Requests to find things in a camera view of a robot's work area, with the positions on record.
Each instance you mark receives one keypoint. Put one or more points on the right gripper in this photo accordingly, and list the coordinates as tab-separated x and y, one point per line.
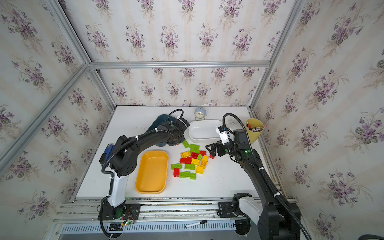
219	149

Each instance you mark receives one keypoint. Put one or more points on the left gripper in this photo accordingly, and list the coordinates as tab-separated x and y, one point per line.
179	139

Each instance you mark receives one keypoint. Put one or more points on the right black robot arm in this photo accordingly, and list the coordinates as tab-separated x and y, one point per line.
274	216

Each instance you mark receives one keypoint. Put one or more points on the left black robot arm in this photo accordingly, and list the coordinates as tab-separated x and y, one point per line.
121	161

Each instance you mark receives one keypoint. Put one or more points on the dark teal plastic bin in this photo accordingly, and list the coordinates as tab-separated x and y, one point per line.
159	123

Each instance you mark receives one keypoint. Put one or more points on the green lego brick top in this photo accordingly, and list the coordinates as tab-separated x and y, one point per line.
186	144

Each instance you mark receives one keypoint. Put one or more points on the white plastic bin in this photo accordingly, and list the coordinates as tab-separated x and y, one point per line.
204	130

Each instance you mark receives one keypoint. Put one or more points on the yellow lego brick pile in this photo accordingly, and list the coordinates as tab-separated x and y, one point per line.
199	170

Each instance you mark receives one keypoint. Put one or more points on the light blue desk clock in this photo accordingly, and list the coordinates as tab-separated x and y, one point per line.
200	113

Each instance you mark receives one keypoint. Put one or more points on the small green lego brick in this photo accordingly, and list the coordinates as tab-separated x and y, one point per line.
193	176

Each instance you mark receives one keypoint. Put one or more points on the yellow pen cup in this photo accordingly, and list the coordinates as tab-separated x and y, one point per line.
254	128

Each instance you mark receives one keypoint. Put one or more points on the yellow plastic tray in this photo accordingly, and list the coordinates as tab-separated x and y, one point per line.
152	173

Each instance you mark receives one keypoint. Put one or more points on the black marker pen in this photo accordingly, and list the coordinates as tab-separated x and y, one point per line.
196	224

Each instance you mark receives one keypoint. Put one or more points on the blue stapler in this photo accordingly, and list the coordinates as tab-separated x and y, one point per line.
106	154

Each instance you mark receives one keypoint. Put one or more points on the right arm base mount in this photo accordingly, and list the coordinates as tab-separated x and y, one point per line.
226	210

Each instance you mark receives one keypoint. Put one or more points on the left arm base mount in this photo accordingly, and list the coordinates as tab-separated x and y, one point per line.
123	212

